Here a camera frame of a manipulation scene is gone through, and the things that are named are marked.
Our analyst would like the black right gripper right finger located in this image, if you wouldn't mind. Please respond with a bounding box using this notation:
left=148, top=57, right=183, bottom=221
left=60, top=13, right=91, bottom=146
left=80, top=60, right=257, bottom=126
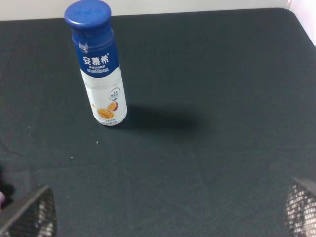
left=285, top=178, right=316, bottom=237

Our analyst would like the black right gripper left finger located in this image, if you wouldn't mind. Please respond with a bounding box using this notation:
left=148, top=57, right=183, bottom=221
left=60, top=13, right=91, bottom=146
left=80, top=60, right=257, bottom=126
left=0, top=186, right=57, bottom=237

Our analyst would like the blue white yogurt drink bottle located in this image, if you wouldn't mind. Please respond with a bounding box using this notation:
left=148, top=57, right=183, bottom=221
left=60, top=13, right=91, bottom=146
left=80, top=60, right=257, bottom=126
left=64, top=0, right=127, bottom=126

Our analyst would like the black tablecloth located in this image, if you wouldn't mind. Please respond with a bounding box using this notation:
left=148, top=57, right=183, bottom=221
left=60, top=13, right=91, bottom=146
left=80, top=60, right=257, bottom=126
left=0, top=8, right=316, bottom=237

